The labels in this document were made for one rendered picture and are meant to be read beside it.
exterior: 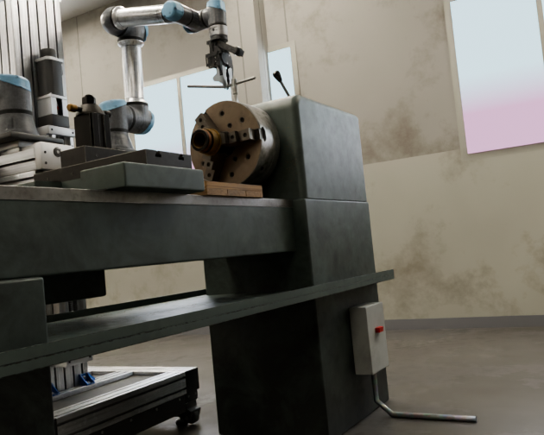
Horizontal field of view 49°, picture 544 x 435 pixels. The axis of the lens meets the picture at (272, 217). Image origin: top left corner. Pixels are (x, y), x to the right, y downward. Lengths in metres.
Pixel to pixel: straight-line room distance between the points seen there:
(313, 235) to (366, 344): 0.50
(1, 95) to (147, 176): 0.95
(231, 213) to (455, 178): 2.98
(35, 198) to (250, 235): 0.80
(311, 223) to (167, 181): 0.78
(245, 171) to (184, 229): 0.51
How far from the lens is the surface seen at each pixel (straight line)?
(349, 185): 2.52
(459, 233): 4.61
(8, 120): 2.28
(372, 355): 2.40
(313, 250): 2.17
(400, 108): 4.81
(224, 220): 1.81
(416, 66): 4.84
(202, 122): 2.16
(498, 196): 4.57
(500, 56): 4.70
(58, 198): 1.37
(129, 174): 1.44
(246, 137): 2.06
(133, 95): 2.77
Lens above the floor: 0.68
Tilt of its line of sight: 3 degrees up
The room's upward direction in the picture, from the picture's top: 6 degrees counter-clockwise
